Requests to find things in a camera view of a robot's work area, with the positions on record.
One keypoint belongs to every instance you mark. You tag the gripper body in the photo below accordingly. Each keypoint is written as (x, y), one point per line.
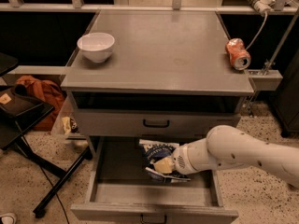
(177, 158)

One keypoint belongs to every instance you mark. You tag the blue chip bag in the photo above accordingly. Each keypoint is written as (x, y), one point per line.
(154, 151)

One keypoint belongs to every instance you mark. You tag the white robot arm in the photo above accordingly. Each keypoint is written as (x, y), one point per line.
(227, 147)

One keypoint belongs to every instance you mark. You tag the closed upper grey drawer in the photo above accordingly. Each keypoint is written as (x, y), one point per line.
(150, 125)

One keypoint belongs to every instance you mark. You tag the open middle grey drawer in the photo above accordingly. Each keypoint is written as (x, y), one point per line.
(120, 190)

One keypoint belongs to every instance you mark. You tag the grey drawer cabinet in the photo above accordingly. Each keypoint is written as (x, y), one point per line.
(171, 61)

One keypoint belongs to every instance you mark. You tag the black bag with tag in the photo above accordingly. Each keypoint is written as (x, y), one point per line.
(16, 102)

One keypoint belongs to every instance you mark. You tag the clear plastic bin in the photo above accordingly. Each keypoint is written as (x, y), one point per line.
(65, 126)

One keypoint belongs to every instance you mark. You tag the crushed orange soda can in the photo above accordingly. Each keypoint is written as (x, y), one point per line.
(239, 58)

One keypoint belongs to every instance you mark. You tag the white ceramic bowl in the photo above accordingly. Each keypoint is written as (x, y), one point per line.
(96, 47)

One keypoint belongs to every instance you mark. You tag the orange backpack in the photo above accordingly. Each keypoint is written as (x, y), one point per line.
(47, 91)

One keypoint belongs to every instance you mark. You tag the white shoe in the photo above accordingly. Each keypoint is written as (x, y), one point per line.
(8, 218)

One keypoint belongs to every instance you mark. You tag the white power strip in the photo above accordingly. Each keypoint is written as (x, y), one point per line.
(261, 6)

